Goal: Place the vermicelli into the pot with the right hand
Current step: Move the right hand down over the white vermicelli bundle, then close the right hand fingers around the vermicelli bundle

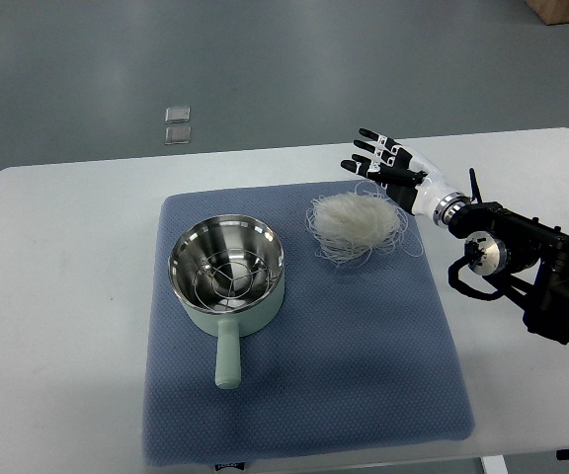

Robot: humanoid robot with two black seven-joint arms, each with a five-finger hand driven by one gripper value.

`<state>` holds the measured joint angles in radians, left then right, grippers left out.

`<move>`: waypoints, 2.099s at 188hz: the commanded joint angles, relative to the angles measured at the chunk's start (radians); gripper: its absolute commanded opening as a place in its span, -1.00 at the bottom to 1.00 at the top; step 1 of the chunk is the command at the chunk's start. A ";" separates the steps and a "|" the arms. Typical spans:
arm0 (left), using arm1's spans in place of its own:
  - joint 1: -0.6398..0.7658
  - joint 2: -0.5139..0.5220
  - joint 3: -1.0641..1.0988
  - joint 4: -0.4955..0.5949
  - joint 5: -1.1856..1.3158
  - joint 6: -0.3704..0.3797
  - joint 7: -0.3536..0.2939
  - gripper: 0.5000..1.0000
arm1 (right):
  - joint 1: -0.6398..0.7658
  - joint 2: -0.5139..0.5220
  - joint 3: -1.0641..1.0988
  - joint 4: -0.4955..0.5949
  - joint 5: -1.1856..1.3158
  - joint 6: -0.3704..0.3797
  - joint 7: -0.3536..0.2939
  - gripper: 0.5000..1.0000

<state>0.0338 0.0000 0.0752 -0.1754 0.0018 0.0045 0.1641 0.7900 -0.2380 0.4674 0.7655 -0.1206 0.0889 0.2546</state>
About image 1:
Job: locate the wire steaming rack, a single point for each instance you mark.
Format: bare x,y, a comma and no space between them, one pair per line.
231,286

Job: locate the white vermicelli bundle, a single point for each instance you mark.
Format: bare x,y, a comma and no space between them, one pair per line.
351,227

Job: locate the blue fabric mat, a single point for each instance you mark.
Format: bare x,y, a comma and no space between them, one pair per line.
359,356

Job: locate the white table leg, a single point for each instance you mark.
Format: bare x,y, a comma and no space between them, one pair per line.
494,464

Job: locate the upper floor socket plate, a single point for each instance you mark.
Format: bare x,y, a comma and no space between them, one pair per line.
177,114

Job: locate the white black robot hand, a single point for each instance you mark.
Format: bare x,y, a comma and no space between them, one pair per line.
413,182

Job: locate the mint green steel pot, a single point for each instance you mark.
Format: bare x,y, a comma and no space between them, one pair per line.
219,239

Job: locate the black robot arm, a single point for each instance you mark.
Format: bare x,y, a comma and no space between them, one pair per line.
506,254

